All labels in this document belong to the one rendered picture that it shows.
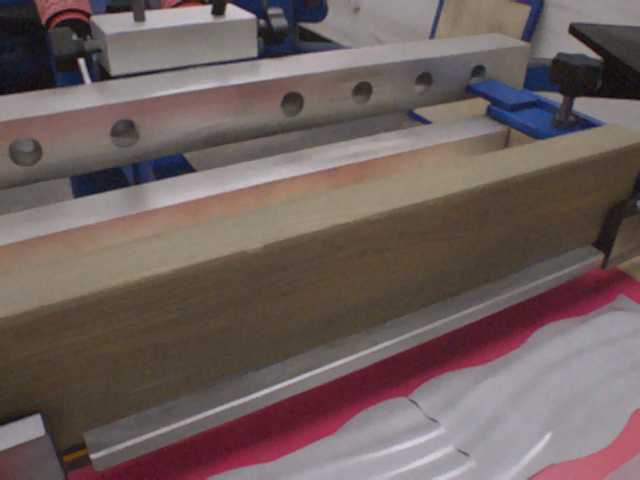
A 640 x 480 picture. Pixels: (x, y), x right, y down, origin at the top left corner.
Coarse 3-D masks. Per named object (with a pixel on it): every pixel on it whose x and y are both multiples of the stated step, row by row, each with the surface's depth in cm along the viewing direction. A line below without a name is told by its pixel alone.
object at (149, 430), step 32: (576, 256) 34; (480, 288) 31; (512, 288) 31; (544, 288) 32; (416, 320) 29; (448, 320) 29; (320, 352) 27; (352, 352) 27; (384, 352) 27; (224, 384) 25; (256, 384) 25; (288, 384) 25; (320, 384) 26; (160, 416) 23; (192, 416) 23; (224, 416) 24; (96, 448) 22; (128, 448) 22
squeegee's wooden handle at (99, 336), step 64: (384, 192) 26; (448, 192) 26; (512, 192) 29; (576, 192) 32; (128, 256) 21; (192, 256) 21; (256, 256) 22; (320, 256) 24; (384, 256) 26; (448, 256) 28; (512, 256) 31; (0, 320) 18; (64, 320) 19; (128, 320) 21; (192, 320) 22; (256, 320) 24; (320, 320) 26; (384, 320) 28; (0, 384) 19; (64, 384) 21; (128, 384) 22; (192, 384) 24; (64, 448) 22
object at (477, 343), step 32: (576, 288) 38; (608, 288) 38; (480, 320) 35; (512, 320) 35; (544, 320) 35; (416, 352) 32; (448, 352) 33; (480, 352) 33; (416, 384) 30; (608, 448) 27
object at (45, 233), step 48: (336, 144) 47; (384, 144) 48; (432, 144) 48; (480, 144) 51; (144, 192) 39; (192, 192) 40; (240, 192) 41; (288, 192) 43; (0, 240) 34; (48, 240) 35; (96, 240) 37
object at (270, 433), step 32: (352, 384) 30; (384, 384) 30; (256, 416) 28; (288, 416) 28; (320, 416) 28; (352, 416) 28; (160, 448) 26; (192, 448) 27; (224, 448) 27; (256, 448) 27; (288, 448) 27
